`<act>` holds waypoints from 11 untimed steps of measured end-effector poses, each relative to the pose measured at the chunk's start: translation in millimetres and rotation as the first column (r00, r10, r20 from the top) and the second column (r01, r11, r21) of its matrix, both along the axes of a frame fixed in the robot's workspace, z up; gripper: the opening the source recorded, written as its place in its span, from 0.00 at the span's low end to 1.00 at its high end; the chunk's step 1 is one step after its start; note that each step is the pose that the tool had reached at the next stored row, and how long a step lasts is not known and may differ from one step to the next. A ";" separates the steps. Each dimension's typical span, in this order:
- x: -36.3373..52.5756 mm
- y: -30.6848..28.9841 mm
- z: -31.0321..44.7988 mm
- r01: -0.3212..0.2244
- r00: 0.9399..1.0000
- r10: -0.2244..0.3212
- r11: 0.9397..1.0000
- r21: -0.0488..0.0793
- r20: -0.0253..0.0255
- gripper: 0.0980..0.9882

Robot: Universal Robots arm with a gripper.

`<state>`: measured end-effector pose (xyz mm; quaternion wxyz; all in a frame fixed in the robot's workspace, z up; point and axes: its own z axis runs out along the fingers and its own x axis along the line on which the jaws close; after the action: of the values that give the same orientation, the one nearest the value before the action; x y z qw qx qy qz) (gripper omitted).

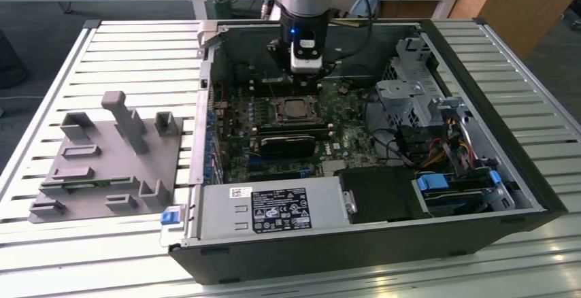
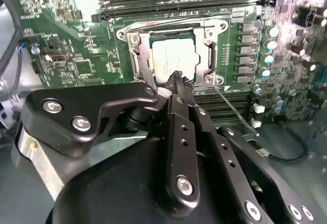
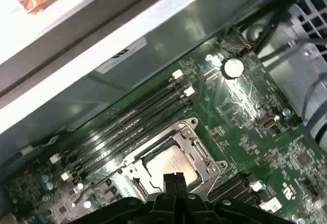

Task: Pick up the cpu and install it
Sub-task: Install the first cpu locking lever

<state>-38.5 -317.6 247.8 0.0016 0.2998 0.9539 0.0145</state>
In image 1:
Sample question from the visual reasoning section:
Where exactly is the silver CPU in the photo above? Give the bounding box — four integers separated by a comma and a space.
276, 99, 309, 118

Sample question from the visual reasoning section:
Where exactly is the metal socket cover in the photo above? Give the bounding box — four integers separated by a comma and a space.
271, 95, 319, 124

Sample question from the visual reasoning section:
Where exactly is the CPU socket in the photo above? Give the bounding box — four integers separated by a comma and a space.
269, 95, 319, 125

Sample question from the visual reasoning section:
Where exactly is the metal drive cage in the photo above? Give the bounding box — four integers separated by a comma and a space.
371, 37, 468, 132

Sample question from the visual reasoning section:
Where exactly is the green motherboard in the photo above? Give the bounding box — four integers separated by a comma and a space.
205, 80, 382, 183

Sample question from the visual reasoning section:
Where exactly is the black graphics card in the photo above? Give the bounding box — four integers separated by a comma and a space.
259, 134, 316, 161

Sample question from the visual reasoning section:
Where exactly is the silver chipset heatsink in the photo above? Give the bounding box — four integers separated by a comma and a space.
319, 161, 346, 176

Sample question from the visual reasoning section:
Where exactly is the black expansion slot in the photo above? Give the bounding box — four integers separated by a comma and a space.
247, 170, 303, 182

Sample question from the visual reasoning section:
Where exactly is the wooden cabinet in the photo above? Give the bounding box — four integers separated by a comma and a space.
448, 0, 581, 61

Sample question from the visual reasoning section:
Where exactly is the black plastic shroud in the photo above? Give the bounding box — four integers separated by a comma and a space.
338, 167, 432, 224

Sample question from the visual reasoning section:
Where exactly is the silver metal latch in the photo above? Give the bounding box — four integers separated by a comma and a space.
342, 191, 359, 214

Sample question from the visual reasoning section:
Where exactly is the hard disk in blue carrier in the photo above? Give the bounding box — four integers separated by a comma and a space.
412, 170, 503, 217

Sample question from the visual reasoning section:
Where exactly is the grey parts rack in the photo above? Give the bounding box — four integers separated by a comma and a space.
26, 90, 185, 225

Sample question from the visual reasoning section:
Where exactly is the grey power supply unit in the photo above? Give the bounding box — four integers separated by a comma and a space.
189, 180, 352, 241

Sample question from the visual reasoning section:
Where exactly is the blue plastic latch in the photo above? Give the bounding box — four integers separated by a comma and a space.
160, 205, 189, 226

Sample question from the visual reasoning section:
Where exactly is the green RAM stick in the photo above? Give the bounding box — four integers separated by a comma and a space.
61, 180, 114, 190

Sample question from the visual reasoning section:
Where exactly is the black PC case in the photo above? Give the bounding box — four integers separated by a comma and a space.
160, 18, 571, 285

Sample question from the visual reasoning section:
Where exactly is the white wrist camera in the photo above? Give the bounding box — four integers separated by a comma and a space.
288, 38, 324, 74

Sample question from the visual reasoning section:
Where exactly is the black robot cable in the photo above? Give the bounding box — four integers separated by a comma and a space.
334, 0, 378, 64

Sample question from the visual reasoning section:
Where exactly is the coloured wire bundle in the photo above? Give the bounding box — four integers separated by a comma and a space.
419, 116, 480, 178

